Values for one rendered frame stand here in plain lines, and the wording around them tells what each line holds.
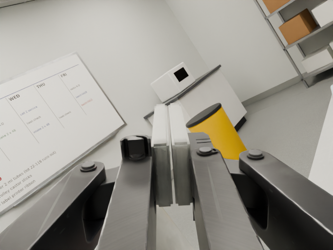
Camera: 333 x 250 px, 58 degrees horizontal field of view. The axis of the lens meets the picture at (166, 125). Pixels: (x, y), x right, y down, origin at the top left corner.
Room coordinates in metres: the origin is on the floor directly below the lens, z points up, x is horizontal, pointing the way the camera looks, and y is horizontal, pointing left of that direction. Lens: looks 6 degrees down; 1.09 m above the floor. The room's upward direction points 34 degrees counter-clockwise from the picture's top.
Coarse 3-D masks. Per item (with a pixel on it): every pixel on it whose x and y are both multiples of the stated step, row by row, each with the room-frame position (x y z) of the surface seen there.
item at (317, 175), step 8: (328, 112) 0.84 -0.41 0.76; (328, 120) 0.79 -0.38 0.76; (328, 128) 0.75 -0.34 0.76; (320, 136) 0.74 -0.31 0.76; (328, 136) 0.71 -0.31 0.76; (320, 144) 0.70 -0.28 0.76; (328, 144) 0.67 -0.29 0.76; (320, 152) 0.66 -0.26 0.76; (328, 152) 0.64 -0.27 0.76; (320, 160) 0.63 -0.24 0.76; (328, 160) 0.61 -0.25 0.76; (312, 168) 0.62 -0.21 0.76; (320, 168) 0.60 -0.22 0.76; (328, 168) 0.59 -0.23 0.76; (312, 176) 0.60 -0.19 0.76; (320, 176) 0.58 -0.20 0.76; (328, 176) 0.56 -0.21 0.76; (320, 184) 0.56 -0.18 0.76; (328, 184) 0.54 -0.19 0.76
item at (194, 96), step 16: (160, 80) 4.00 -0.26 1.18; (176, 80) 3.90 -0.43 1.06; (192, 80) 4.09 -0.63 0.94; (208, 80) 4.06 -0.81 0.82; (224, 80) 4.28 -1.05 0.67; (160, 96) 4.12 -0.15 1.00; (176, 96) 3.67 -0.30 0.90; (192, 96) 3.75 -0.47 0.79; (208, 96) 3.93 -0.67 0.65; (224, 96) 4.14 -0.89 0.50; (192, 112) 3.63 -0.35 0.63; (240, 112) 4.22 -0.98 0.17
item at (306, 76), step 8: (256, 0) 3.90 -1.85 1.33; (280, 8) 3.75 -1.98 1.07; (264, 16) 3.91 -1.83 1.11; (280, 16) 4.22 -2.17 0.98; (328, 24) 3.48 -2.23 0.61; (312, 32) 3.63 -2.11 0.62; (280, 40) 3.91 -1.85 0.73; (288, 48) 3.87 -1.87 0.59; (288, 56) 3.90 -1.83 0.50; (304, 56) 4.21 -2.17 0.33; (328, 64) 3.74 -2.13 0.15; (312, 72) 3.87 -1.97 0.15; (320, 72) 3.73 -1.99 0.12; (304, 80) 3.90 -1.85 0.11
